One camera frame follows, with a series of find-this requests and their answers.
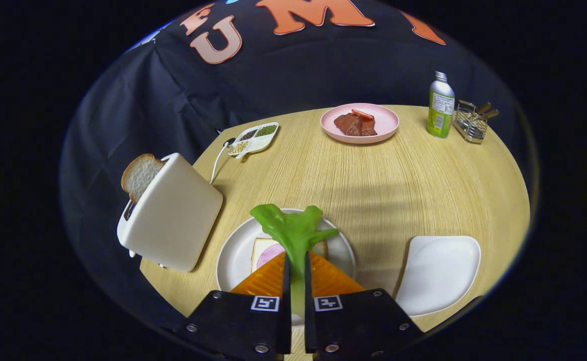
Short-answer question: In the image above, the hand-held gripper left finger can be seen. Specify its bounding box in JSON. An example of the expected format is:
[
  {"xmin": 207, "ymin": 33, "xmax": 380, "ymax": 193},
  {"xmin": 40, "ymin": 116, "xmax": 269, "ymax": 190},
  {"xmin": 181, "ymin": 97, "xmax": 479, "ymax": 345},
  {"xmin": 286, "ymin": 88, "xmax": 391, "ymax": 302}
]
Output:
[{"xmin": 181, "ymin": 251, "xmax": 292, "ymax": 361}]

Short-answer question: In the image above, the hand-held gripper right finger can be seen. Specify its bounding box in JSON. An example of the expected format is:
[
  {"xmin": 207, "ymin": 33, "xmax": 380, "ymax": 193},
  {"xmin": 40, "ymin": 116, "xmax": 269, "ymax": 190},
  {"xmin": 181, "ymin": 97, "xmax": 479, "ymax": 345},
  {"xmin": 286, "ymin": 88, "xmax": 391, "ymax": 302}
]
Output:
[{"xmin": 304, "ymin": 251, "xmax": 424, "ymax": 361}]

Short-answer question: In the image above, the green lettuce leaf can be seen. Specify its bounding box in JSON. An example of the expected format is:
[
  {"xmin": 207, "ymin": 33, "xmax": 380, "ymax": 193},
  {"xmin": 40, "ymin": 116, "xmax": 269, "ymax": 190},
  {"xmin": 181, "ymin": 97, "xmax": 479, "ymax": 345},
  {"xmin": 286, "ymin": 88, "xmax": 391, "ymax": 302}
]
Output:
[{"xmin": 250, "ymin": 203, "xmax": 339, "ymax": 317}]

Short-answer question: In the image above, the toasted bread slice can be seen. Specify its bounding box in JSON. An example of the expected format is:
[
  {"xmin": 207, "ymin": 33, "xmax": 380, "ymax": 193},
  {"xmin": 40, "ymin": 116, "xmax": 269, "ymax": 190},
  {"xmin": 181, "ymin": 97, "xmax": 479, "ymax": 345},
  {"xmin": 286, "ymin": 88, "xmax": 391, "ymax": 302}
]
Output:
[{"xmin": 121, "ymin": 153, "xmax": 166, "ymax": 204}]

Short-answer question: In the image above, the white round plate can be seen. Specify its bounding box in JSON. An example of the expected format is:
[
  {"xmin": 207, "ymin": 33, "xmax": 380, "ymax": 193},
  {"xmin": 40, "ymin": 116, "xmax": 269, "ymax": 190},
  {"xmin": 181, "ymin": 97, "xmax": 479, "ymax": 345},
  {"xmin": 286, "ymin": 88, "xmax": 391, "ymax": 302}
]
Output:
[{"xmin": 216, "ymin": 208, "xmax": 357, "ymax": 326}]

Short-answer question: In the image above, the pink ham slice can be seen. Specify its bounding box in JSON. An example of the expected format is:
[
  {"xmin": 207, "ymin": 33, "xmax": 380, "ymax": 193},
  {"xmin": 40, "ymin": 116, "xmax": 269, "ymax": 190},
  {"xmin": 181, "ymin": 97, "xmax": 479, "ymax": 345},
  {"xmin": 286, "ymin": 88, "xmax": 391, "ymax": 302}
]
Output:
[{"xmin": 256, "ymin": 243, "xmax": 285, "ymax": 270}]

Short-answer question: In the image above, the white bread slice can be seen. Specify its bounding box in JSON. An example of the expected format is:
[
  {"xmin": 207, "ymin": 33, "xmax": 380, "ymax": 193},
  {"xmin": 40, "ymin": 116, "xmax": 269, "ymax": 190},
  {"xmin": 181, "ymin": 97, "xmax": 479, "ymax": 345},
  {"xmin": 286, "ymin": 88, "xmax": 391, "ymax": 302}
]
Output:
[{"xmin": 251, "ymin": 238, "xmax": 328, "ymax": 274}]

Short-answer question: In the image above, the white squarish plate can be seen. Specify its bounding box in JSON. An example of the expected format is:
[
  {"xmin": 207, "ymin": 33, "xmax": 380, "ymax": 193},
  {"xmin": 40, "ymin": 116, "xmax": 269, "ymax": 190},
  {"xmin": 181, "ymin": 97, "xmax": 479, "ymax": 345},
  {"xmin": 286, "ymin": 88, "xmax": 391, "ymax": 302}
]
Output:
[{"xmin": 395, "ymin": 236, "xmax": 482, "ymax": 317}]

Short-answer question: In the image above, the white toaster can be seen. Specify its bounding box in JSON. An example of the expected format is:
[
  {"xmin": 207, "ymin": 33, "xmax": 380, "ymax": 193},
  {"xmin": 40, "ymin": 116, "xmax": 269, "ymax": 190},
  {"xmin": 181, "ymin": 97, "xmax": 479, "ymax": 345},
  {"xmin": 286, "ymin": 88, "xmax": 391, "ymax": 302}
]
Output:
[{"xmin": 117, "ymin": 152, "xmax": 224, "ymax": 273}]

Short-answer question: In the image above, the white divided seasoning dish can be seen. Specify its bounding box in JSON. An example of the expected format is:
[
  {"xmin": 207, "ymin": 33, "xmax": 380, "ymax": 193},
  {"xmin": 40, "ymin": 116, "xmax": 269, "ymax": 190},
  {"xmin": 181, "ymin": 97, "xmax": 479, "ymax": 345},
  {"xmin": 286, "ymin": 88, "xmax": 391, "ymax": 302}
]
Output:
[{"xmin": 228, "ymin": 122, "xmax": 279, "ymax": 160}]

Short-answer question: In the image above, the brown meat slice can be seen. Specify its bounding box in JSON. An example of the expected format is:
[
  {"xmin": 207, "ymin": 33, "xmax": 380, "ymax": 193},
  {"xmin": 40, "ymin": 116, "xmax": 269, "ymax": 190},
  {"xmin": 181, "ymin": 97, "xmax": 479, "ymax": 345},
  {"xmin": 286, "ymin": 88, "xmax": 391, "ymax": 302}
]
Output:
[{"xmin": 334, "ymin": 112, "xmax": 377, "ymax": 137}]

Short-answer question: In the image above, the pink round plate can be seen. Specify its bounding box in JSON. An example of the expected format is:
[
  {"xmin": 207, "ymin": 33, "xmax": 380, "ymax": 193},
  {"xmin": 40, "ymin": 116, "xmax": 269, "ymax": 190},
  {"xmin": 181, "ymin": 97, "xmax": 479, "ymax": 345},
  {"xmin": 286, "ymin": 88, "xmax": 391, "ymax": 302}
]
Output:
[{"xmin": 320, "ymin": 103, "xmax": 400, "ymax": 145}]

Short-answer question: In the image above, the green label metal bottle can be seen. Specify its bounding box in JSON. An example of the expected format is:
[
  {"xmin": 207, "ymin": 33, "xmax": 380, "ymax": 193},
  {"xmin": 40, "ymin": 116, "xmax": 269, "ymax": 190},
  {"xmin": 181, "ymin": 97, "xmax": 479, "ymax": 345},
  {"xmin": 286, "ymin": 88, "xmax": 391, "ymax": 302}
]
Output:
[{"xmin": 426, "ymin": 71, "xmax": 456, "ymax": 139}]

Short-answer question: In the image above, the black backdrop cloth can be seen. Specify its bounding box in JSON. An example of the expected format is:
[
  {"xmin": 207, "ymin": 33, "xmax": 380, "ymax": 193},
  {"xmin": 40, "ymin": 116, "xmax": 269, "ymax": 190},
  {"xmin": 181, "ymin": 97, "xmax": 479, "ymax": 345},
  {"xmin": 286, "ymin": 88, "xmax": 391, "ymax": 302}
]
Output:
[{"xmin": 60, "ymin": 0, "xmax": 537, "ymax": 346}]

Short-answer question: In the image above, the white toaster cable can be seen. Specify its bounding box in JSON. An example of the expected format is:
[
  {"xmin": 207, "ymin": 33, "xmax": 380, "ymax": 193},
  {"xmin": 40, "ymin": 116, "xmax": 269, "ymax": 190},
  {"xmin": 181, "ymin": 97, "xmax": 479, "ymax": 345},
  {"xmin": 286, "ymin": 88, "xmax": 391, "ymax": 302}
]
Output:
[{"xmin": 210, "ymin": 138, "xmax": 235, "ymax": 185}]

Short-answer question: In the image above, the metal wire rack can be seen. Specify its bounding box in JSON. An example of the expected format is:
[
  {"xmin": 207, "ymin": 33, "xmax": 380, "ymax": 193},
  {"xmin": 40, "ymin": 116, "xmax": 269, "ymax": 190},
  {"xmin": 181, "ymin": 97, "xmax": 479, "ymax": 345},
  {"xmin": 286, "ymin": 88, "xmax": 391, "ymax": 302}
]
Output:
[{"xmin": 453, "ymin": 100, "xmax": 500, "ymax": 144}]

